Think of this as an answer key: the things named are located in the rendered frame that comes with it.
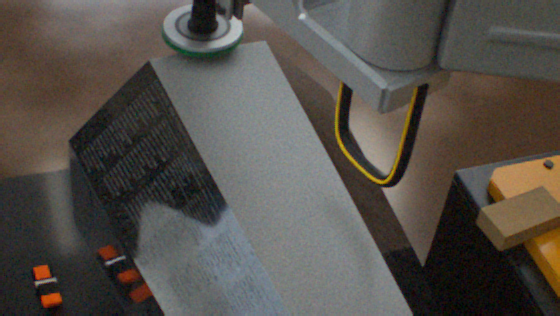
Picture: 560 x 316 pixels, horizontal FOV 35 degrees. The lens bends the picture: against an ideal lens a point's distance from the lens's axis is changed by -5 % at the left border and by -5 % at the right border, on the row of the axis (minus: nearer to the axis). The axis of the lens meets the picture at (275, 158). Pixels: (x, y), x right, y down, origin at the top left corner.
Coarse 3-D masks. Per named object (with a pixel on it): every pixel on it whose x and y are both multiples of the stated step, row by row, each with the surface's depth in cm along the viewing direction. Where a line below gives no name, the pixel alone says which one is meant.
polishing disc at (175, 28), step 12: (180, 12) 247; (168, 24) 242; (180, 24) 243; (228, 24) 245; (240, 24) 245; (168, 36) 238; (180, 36) 239; (192, 36) 239; (204, 36) 240; (216, 36) 240; (228, 36) 241; (240, 36) 242; (192, 48) 236; (204, 48) 236; (216, 48) 237
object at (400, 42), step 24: (360, 0) 170; (384, 0) 165; (408, 0) 164; (432, 0) 165; (360, 24) 173; (384, 24) 168; (408, 24) 167; (432, 24) 169; (360, 48) 175; (384, 48) 172; (408, 48) 171; (432, 48) 174
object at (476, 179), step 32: (512, 160) 235; (448, 192) 234; (480, 192) 225; (448, 224) 237; (448, 256) 239; (480, 256) 223; (512, 256) 210; (448, 288) 243; (480, 288) 226; (512, 288) 210; (544, 288) 203
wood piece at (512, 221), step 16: (528, 192) 213; (544, 192) 214; (496, 208) 208; (512, 208) 209; (528, 208) 209; (544, 208) 210; (480, 224) 209; (496, 224) 204; (512, 224) 205; (528, 224) 205; (544, 224) 207; (496, 240) 205; (512, 240) 204
